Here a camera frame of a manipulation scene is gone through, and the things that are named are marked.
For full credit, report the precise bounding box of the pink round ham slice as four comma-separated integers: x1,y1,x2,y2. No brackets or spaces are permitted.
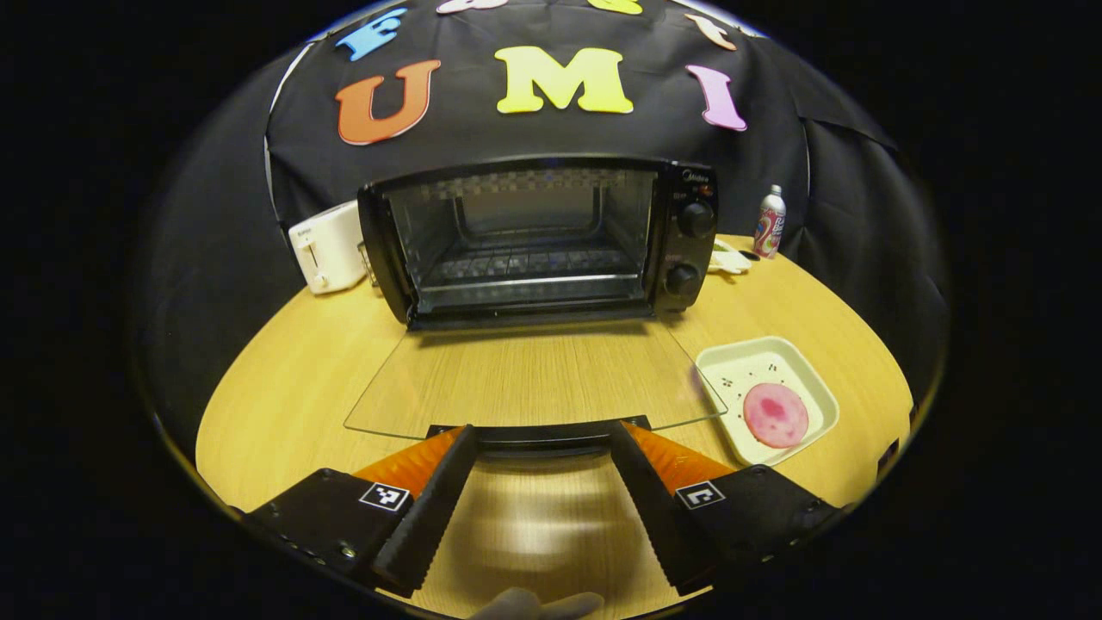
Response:
743,383,810,449

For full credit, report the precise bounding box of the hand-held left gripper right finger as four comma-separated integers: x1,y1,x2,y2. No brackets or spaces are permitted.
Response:
608,420,849,597

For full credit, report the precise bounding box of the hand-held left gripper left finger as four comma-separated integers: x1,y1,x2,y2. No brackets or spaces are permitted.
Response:
244,424,480,598

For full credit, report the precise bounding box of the black electric oven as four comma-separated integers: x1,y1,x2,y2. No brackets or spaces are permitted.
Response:
343,153,728,457

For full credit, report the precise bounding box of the white toaster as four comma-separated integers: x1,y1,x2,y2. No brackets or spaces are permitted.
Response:
288,200,371,295

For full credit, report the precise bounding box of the white square plate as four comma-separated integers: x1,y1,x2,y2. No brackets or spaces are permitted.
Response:
695,336,840,468

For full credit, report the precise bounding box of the white divided dish with beans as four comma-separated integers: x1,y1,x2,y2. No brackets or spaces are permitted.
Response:
710,239,754,276

